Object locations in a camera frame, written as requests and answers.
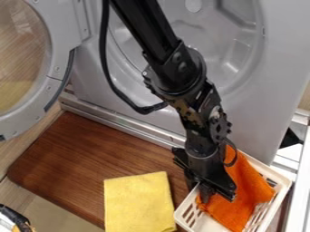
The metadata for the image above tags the white basket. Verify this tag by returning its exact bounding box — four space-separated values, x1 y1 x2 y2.
173 148 294 232

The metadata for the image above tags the yellow and black tool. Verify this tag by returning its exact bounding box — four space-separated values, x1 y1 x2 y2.
0 204 35 232

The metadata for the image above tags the orange cloth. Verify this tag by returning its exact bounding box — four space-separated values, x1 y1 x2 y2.
195 144 277 232

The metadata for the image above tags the yellow cloth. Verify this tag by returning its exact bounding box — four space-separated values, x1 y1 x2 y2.
102 170 179 232

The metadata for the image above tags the washing machine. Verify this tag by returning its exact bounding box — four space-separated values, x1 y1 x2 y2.
0 0 310 167

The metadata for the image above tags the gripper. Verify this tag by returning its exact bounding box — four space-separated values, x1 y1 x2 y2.
170 146 239 205

